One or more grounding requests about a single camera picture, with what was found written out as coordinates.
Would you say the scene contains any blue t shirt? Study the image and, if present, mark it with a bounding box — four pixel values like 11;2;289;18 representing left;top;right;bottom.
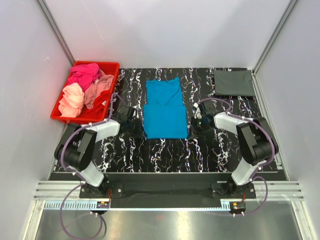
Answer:
143;77;188;139

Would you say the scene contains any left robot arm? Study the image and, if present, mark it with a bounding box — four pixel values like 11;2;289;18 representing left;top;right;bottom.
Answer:
54;105;147;198

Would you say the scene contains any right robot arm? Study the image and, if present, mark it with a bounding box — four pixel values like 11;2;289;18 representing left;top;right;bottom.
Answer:
188;98;279;199

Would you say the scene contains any red t shirt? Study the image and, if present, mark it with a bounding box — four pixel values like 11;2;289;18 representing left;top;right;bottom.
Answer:
79;90;112;121

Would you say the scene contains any dusty pink t shirt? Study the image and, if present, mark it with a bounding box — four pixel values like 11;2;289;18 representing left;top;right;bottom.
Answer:
84;74;114;109

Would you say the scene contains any folded dark grey t shirt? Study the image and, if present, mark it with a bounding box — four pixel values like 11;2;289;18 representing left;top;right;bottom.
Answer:
214;70;255;97

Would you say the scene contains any red plastic bin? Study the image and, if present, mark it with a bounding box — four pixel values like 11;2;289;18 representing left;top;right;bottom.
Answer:
50;61;120;124

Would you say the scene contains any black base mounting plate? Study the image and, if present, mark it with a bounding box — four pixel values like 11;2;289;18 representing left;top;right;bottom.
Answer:
79;173;256;209

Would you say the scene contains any peach t shirt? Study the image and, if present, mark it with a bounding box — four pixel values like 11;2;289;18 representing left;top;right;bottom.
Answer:
58;83;85;118

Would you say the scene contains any hot pink t shirt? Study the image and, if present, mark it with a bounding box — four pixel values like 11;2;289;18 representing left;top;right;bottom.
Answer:
67;63;102;92

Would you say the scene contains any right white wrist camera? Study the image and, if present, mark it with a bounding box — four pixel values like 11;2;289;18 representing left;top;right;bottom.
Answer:
193;103;202;119

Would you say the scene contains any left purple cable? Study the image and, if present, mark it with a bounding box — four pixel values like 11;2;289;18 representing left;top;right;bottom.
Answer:
59;93;128;240

